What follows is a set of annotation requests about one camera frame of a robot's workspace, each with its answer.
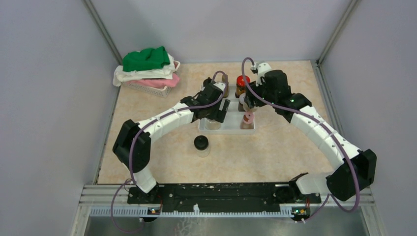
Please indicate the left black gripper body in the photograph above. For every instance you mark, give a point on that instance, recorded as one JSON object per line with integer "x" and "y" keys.
{"x": 213, "y": 112}

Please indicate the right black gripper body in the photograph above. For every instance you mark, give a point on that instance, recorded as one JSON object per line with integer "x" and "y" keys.
{"x": 260, "y": 92}

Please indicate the white divided plastic tray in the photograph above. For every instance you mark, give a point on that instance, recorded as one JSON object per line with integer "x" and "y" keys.
{"x": 232, "y": 122}

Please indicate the gold cap yellow bottle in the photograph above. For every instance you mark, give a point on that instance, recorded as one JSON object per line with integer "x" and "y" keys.
{"x": 224, "y": 79}

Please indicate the clear lid glass jar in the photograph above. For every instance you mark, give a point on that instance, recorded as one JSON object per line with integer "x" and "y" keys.
{"x": 212, "y": 124}

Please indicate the red lid sauce jar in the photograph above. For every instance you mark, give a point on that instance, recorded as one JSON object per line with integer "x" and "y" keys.
{"x": 240, "y": 83}

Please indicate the pink lid spice jar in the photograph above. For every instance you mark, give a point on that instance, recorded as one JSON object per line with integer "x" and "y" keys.
{"x": 247, "y": 121}

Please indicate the black cap glass jar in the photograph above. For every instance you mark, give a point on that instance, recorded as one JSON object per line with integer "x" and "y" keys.
{"x": 201, "y": 144}

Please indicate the black cap sesame jar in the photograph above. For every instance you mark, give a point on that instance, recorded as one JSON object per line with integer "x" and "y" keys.
{"x": 207, "y": 81}

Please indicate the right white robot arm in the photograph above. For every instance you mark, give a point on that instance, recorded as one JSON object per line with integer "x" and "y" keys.
{"x": 354, "y": 169}

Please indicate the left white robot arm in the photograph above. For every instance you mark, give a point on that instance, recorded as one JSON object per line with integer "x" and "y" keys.
{"x": 133, "y": 143}

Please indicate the white plastic basket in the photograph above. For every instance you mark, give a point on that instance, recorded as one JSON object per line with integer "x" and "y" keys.
{"x": 161, "y": 92}

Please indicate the pink cloth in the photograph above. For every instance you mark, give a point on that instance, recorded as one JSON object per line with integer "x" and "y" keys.
{"x": 159, "y": 83}

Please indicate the green cloth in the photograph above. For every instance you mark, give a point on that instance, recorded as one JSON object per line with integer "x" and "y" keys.
{"x": 146, "y": 59}

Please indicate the white cloth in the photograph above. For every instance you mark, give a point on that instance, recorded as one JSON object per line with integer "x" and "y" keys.
{"x": 164, "y": 73}

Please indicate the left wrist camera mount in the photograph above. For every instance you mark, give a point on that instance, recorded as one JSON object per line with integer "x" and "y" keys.
{"x": 220, "y": 85}

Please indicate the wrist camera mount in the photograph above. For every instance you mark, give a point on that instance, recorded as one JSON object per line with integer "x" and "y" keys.
{"x": 260, "y": 69}
{"x": 220, "y": 85}

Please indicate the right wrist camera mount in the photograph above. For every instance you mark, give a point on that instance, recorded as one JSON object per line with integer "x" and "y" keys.
{"x": 260, "y": 69}

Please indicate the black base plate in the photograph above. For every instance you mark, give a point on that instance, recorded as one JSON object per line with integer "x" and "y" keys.
{"x": 247, "y": 197}

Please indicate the white cable duct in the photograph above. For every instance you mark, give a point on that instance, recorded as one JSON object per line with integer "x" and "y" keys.
{"x": 140, "y": 211}

